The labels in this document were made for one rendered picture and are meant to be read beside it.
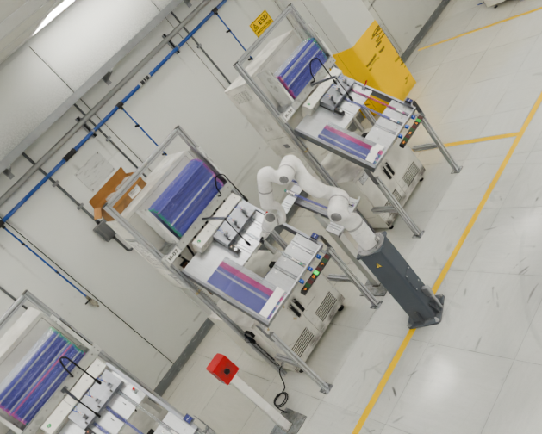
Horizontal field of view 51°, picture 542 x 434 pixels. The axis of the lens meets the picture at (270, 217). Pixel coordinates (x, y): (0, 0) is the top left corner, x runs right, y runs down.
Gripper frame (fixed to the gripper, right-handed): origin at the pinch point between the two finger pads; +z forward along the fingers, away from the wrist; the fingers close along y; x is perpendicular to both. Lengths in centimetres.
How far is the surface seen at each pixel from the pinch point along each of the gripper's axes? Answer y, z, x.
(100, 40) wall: -93, 53, -234
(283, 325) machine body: 31, 48, 43
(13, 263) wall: 101, 100, -169
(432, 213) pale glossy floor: -118, 47, 92
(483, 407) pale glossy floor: 32, -47, 159
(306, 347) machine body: 30, 64, 65
